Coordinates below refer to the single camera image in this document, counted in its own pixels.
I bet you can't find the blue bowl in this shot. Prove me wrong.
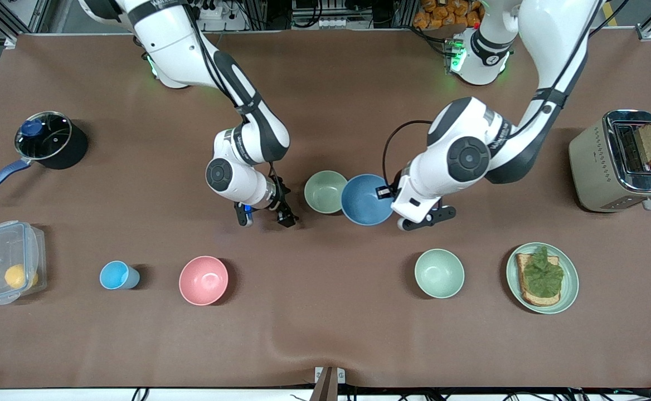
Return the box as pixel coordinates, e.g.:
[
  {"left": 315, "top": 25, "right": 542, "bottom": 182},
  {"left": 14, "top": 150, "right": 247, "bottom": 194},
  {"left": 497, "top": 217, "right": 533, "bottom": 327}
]
[{"left": 341, "top": 174, "right": 396, "bottom": 227}]

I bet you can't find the pale green bowl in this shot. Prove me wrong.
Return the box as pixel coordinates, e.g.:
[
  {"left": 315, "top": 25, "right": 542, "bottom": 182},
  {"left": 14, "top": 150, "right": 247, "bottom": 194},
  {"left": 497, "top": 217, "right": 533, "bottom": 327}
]
[
  {"left": 304, "top": 170, "right": 349, "bottom": 214},
  {"left": 414, "top": 248, "right": 465, "bottom": 299}
]

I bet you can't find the pink bowl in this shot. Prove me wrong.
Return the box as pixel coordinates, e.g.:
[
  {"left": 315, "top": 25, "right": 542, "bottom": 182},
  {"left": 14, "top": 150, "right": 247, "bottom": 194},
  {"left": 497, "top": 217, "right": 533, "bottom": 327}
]
[{"left": 178, "top": 256, "right": 229, "bottom": 306}]

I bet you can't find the brown table cover sheet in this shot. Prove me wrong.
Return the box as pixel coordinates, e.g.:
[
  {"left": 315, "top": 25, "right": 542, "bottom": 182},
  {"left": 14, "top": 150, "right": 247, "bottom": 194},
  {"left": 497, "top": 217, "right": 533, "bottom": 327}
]
[{"left": 0, "top": 29, "right": 651, "bottom": 389}]

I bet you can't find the green lettuce leaf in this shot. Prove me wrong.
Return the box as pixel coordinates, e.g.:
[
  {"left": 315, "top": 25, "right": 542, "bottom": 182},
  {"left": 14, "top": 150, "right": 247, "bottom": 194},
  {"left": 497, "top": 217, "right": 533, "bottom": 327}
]
[{"left": 522, "top": 246, "right": 565, "bottom": 298}]

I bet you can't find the bread slice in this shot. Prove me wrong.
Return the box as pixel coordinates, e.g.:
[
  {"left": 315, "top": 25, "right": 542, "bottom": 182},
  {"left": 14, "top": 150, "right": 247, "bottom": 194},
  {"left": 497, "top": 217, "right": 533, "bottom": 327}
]
[{"left": 515, "top": 253, "right": 561, "bottom": 307}]

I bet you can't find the bag of orange buns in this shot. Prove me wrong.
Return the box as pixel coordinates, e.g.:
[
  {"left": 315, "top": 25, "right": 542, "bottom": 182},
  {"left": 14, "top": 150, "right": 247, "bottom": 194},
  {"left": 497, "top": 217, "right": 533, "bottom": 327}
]
[{"left": 413, "top": 0, "right": 482, "bottom": 30}]

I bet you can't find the pale green plate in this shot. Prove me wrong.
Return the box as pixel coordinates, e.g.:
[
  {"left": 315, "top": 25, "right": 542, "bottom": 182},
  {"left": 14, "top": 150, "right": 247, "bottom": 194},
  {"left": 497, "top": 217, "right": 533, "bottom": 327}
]
[{"left": 506, "top": 242, "right": 580, "bottom": 315}]

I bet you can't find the silver toaster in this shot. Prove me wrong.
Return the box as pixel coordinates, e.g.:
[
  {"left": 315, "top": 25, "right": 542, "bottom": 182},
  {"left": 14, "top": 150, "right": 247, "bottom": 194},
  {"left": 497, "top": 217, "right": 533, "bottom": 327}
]
[{"left": 569, "top": 110, "right": 651, "bottom": 213}]

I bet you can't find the light blue cup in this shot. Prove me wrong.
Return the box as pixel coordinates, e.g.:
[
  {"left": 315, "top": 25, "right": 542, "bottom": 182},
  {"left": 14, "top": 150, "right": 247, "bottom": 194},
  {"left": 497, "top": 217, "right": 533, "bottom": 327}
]
[{"left": 99, "top": 261, "right": 140, "bottom": 291}]

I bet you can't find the white power strip with plugs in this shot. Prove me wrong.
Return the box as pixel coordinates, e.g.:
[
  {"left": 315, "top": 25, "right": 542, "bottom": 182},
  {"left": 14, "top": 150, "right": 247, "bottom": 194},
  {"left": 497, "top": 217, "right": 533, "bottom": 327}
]
[{"left": 196, "top": 0, "right": 225, "bottom": 21}]

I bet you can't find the yellow lemon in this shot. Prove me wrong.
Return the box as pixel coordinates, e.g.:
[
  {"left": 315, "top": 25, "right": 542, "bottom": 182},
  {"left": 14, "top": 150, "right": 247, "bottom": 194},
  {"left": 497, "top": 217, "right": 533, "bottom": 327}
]
[{"left": 4, "top": 264, "right": 39, "bottom": 290}]

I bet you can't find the small metal table bracket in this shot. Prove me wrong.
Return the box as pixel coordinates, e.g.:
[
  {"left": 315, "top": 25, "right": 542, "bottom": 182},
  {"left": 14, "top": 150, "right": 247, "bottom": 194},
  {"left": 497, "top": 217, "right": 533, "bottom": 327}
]
[{"left": 314, "top": 366, "right": 346, "bottom": 385}]

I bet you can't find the grey post under table edge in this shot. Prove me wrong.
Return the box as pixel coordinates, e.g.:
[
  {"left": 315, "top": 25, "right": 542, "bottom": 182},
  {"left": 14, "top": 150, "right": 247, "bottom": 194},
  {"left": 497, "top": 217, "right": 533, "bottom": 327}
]
[{"left": 310, "top": 368, "right": 338, "bottom": 401}]

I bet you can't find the black pot with blue handle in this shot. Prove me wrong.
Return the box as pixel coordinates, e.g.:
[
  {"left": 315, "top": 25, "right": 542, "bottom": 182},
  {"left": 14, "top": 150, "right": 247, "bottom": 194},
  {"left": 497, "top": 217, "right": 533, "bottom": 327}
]
[{"left": 0, "top": 111, "right": 88, "bottom": 202}]

